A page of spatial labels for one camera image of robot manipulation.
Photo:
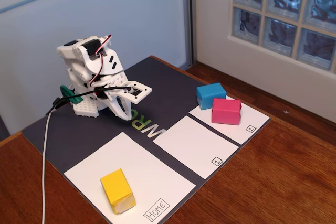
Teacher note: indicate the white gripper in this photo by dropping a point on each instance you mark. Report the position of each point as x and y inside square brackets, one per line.
[119, 106]

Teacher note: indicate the yellow paper box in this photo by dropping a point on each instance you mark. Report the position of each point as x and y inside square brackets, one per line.
[115, 187]

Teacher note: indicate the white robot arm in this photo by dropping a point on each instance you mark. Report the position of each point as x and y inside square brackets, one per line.
[76, 56]

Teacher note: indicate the blue paper box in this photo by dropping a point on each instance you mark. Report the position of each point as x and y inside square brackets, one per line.
[210, 93]

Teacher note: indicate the pink paper box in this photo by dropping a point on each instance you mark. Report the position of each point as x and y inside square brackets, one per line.
[225, 111]

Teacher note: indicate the dark grey mat board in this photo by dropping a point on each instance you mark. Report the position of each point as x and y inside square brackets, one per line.
[78, 134]

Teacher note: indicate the white paper sheet marked HOME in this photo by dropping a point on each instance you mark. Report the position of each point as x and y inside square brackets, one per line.
[141, 161]

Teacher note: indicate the green clamp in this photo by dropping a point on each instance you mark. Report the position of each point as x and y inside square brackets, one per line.
[68, 93]

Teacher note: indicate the white paper sheet marked 1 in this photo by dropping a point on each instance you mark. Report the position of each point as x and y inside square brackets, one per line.
[191, 145]

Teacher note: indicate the white paper sheet marked 2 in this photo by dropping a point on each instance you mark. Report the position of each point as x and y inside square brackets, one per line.
[231, 132]

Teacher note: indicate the white wrist camera plate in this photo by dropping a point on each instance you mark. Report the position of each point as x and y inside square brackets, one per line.
[143, 95]

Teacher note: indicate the grey metal door frame strip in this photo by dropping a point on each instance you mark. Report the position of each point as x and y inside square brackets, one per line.
[189, 24]

